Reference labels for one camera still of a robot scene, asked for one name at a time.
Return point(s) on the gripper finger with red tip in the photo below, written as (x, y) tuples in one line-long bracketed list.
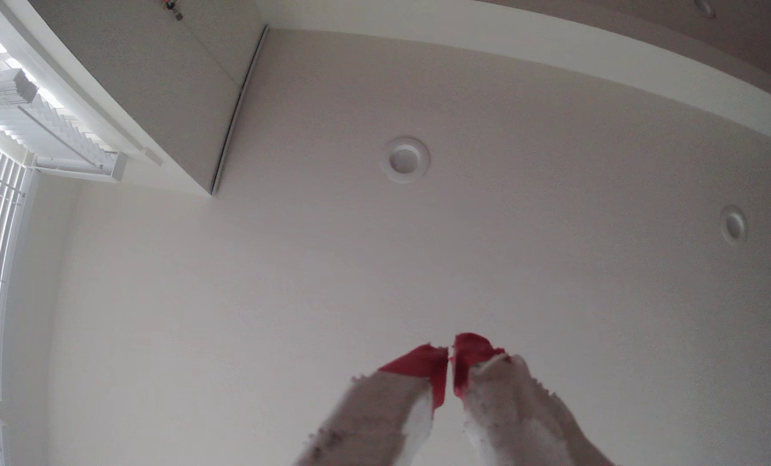
[(515, 414), (385, 414)]

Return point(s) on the round recessed ceiling light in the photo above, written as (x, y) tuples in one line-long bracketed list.
[(734, 224), (405, 159)]

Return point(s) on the bunched-up white window blind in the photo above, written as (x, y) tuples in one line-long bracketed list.
[(49, 126)]

